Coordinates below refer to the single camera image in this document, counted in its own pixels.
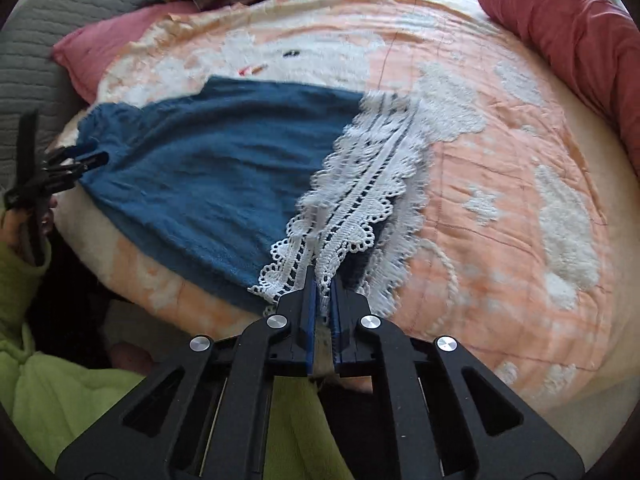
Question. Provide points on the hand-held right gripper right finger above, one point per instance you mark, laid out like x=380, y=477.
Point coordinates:
x=337, y=325

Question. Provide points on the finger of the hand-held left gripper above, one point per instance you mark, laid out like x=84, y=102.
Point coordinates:
x=85, y=165
x=70, y=152

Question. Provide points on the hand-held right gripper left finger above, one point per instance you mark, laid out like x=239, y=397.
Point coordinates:
x=311, y=310

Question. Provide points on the blue pants with lace hems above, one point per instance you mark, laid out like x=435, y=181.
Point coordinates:
x=200, y=160

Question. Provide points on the person's left hand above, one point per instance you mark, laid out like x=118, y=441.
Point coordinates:
x=10, y=230

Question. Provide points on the pink pillow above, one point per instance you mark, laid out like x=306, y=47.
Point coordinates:
x=105, y=40

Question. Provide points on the grey quilted headboard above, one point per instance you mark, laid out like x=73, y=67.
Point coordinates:
x=50, y=35

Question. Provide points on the peach patterned quilt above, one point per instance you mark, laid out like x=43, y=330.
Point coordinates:
x=500, y=210

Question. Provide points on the red bolster cushion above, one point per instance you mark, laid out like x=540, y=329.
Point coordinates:
x=575, y=35

